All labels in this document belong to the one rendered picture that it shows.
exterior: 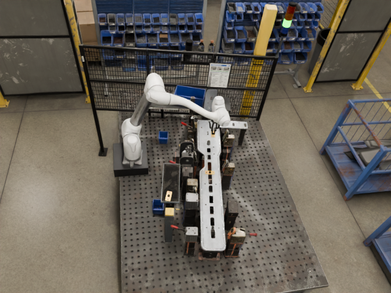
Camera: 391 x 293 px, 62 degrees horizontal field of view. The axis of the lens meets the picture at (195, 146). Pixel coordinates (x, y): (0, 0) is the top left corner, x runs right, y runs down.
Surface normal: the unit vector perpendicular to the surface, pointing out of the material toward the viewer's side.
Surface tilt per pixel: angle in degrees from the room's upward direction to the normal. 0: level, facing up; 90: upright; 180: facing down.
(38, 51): 89
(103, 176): 0
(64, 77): 89
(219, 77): 90
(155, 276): 0
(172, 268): 0
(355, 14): 91
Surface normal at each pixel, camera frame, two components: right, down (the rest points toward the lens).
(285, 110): 0.07, -0.66
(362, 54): 0.14, 0.76
